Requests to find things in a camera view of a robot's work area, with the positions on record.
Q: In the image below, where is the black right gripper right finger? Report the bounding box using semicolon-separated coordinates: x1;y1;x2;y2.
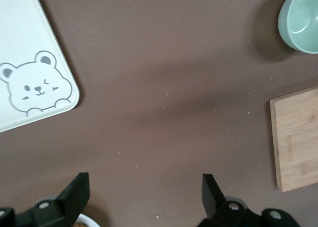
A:
196;173;264;227

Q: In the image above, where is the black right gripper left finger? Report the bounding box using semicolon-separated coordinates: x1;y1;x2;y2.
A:
17;172;90;227

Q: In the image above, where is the round white plate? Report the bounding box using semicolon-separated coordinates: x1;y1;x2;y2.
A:
74;213;100;227

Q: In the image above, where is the wooden cutting board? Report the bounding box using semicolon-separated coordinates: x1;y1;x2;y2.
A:
269;85;318;193

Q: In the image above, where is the cream tray with bear print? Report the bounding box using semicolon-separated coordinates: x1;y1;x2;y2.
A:
0;0;80;133

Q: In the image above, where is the pale green bowl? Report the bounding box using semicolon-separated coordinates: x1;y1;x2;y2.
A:
277;0;318;55

